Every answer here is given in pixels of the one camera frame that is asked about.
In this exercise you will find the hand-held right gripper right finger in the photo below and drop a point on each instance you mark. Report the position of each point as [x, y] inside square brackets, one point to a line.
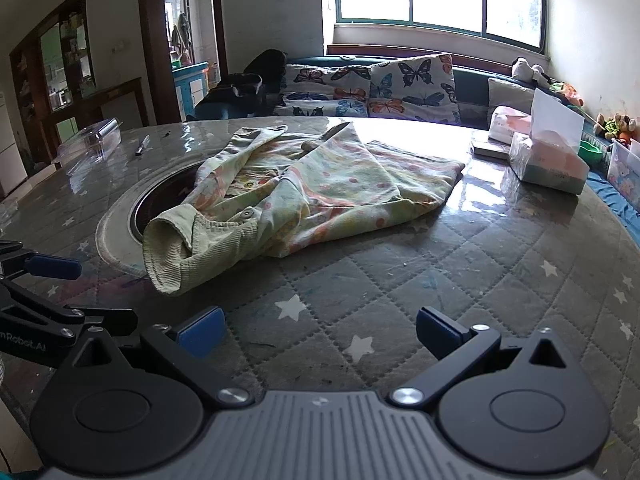
[436, 330]

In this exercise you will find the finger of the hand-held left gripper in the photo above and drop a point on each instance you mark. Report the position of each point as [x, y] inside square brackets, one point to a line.
[55, 266]
[105, 321]

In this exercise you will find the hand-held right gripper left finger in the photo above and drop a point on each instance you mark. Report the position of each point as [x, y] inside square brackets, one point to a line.
[202, 332]

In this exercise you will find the patterned green child's shirt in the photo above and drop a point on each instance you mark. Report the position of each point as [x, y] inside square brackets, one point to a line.
[320, 195]

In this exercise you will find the hanging clothes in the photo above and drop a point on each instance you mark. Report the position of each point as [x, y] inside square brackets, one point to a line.
[181, 35]

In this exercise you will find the round built-in hotplate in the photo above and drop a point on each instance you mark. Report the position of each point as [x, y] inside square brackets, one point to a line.
[150, 205]

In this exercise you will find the clear plastic container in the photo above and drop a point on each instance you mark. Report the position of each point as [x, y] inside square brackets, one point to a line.
[90, 142]

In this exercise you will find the white refrigerator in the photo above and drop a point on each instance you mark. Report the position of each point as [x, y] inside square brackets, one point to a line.
[10, 145]

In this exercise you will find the black marker pen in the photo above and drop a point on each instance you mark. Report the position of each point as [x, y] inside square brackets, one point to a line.
[142, 145]

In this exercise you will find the dark wooden sideboard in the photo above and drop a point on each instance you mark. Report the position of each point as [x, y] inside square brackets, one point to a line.
[115, 97]

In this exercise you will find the dark wooden cabinet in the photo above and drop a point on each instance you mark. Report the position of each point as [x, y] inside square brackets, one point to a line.
[30, 85]

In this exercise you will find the thin flat notebook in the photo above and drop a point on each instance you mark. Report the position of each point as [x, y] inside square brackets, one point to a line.
[490, 149]

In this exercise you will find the soft tissue pack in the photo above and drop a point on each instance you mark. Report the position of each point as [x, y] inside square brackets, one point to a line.
[545, 167]

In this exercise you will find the pink tissue pack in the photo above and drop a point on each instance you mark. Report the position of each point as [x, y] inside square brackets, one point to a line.
[507, 125]

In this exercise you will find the blue cloth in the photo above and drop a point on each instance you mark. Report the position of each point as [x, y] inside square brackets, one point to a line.
[617, 210]

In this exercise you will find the blue and white cabinet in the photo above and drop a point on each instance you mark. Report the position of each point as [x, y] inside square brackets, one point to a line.
[192, 90]

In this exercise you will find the green bowl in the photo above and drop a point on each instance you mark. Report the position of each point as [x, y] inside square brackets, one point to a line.
[591, 152]

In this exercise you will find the butterfly print cushion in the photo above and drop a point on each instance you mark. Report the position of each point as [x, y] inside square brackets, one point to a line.
[320, 85]
[410, 90]

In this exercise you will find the black open bag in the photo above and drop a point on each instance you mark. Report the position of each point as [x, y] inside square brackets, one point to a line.
[235, 91]

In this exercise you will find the white tissue sheet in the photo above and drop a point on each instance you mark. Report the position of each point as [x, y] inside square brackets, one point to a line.
[552, 115]

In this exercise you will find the teal sofa bench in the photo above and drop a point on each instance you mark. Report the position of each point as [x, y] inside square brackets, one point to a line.
[472, 87]

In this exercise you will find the clear plastic storage box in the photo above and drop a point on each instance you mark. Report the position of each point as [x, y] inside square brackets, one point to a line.
[625, 172]

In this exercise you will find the white cushion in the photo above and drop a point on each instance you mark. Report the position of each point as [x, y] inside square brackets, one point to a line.
[510, 95]

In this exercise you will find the orange and green plush toy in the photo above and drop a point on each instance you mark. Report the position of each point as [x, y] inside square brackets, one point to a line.
[567, 94]

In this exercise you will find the group of brown plush toys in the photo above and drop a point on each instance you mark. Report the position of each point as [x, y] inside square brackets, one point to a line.
[617, 127]

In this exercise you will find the black backpack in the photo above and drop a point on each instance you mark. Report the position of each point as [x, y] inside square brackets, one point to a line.
[267, 65]

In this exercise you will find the panda plush toy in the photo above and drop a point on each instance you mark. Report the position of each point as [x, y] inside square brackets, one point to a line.
[521, 67]

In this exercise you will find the white plush toy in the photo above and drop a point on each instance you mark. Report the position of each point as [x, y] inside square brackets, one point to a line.
[540, 74]

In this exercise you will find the dark wooden door frame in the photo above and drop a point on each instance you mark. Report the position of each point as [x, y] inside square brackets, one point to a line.
[150, 35]

